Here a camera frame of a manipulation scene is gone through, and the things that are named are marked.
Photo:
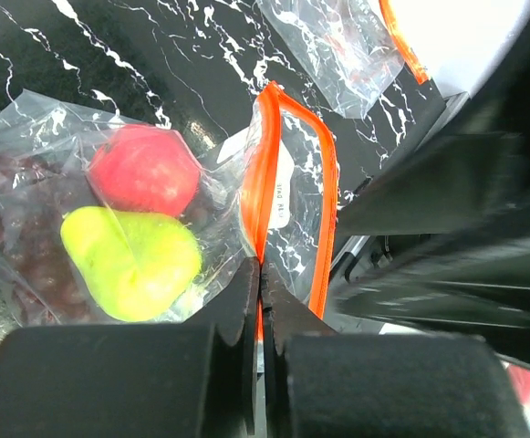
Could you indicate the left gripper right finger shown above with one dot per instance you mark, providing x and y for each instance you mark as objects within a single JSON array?
[{"x": 291, "y": 331}]

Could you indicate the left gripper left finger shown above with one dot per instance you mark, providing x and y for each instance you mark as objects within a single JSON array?
[{"x": 228, "y": 379}]

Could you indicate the clear orange-zipper bag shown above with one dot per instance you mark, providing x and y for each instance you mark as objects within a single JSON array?
[{"x": 269, "y": 192}]

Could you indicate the red apple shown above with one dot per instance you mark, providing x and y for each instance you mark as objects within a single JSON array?
[{"x": 146, "y": 169}]

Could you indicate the purple grape bunch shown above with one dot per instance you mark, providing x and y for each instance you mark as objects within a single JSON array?
[{"x": 36, "y": 272}]

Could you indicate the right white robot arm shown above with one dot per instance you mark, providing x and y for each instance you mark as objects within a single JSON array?
[{"x": 467, "y": 189}]

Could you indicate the pile of zip bags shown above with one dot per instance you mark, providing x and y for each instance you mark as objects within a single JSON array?
[{"x": 352, "y": 52}]

